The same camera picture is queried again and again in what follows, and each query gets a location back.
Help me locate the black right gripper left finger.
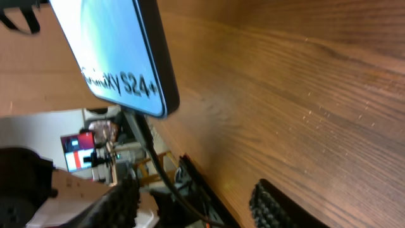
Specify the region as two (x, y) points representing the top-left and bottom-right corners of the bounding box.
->
(60, 177), (140, 228)

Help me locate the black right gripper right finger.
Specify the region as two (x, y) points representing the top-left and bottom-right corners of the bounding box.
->
(249, 179), (328, 228)

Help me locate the black USB charging cable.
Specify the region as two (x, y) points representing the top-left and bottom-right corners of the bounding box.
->
(121, 109), (228, 228)

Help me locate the blue Galaxy smartphone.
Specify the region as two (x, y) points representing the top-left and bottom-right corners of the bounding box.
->
(50, 0), (180, 118)

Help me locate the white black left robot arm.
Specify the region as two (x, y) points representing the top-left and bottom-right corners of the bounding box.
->
(1, 147), (58, 228)

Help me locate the cardboard box background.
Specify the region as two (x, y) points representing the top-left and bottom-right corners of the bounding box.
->
(26, 169), (159, 228)

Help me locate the red laptop screen background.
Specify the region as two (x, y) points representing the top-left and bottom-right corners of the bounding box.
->
(60, 132), (95, 172)

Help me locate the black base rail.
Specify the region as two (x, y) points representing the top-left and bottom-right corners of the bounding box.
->
(151, 155), (240, 228)

